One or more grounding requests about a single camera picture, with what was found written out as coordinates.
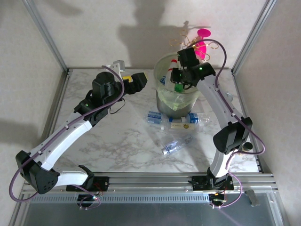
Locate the clear soda water bottle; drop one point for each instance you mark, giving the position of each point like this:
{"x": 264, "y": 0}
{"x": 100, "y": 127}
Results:
{"x": 154, "y": 117}

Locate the rectangular clear bottle white label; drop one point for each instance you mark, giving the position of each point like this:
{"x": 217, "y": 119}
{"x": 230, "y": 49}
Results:
{"x": 181, "y": 127}

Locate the large clear bottle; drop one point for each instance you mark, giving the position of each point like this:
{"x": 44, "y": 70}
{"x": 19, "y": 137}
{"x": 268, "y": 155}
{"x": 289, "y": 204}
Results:
{"x": 172, "y": 147}

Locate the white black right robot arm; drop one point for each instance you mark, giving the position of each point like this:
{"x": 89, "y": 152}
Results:
{"x": 216, "y": 99}

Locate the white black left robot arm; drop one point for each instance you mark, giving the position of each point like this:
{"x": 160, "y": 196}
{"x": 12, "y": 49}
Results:
{"x": 65, "y": 136}

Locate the green plastic bin liner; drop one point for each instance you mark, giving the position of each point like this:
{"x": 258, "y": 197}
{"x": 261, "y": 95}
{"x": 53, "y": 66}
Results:
{"x": 169, "y": 99}

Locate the grey waste bin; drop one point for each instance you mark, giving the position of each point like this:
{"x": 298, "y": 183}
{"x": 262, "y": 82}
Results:
{"x": 188, "y": 107}

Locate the pink plastic goblet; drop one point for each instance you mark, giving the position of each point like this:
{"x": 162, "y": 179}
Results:
{"x": 204, "y": 33}

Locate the clear water bottle blue label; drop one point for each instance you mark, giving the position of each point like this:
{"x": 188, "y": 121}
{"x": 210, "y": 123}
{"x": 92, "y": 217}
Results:
{"x": 194, "y": 118}

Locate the small black gold object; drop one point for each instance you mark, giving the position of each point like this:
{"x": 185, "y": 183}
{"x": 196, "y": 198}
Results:
{"x": 247, "y": 146}

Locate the small circuit board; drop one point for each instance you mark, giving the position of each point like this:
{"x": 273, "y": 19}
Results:
{"x": 84, "y": 199}

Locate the grey metal lower shelf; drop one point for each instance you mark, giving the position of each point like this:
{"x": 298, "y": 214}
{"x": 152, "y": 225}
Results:
{"x": 150, "y": 214}

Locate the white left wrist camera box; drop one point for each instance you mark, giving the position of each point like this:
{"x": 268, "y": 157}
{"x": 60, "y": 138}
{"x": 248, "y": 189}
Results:
{"x": 118, "y": 67}

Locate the aluminium side rail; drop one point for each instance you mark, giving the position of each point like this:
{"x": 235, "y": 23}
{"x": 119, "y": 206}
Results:
{"x": 61, "y": 91}

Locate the aluminium frame post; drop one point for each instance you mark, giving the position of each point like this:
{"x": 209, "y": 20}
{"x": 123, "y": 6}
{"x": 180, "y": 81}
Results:
{"x": 252, "y": 35}
{"x": 44, "y": 35}

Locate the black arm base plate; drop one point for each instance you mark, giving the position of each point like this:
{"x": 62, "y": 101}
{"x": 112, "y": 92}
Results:
{"x": 197, "y": 183}
{"x": 102, "y": 183}

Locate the aluminium front rail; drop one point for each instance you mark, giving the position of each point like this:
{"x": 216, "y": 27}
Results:
{"x": 150, "y": 182}

